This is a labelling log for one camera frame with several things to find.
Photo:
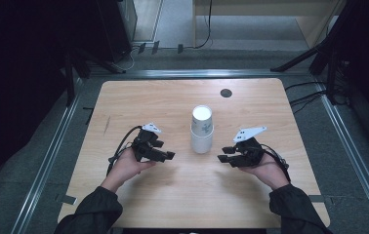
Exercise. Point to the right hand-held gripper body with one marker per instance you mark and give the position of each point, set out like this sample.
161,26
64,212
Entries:
251,152

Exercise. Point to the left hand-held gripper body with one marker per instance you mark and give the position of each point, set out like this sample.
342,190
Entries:
142,146

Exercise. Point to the white paper cup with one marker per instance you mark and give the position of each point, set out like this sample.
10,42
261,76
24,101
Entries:
202,118
201,144

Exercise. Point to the person's right hand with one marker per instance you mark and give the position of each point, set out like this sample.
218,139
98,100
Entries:
270,172

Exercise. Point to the person's left hand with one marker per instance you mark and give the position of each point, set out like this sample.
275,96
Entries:
124,169

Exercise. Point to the black round table grommet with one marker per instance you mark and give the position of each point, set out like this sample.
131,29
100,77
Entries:
226,93

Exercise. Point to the black tape strip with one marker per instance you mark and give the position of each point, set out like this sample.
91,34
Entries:
89,115

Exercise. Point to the small dark floor block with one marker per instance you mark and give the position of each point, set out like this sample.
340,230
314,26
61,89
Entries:
155,47
142,48
180,48

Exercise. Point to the black metal stand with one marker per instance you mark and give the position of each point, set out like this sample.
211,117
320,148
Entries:
69,81

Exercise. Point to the black tripod stand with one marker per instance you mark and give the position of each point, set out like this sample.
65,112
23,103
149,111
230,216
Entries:
303,58

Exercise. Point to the black computer tower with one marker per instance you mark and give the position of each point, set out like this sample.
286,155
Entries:
114,29

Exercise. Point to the light wooden desk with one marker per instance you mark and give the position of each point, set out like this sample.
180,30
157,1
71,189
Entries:
312,26

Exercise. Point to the aluminium frame rail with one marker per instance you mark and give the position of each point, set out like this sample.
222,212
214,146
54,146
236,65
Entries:
22,222
205,73
351,152

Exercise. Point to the grey rail bracket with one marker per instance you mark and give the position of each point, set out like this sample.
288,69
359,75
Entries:
320,199
66,199

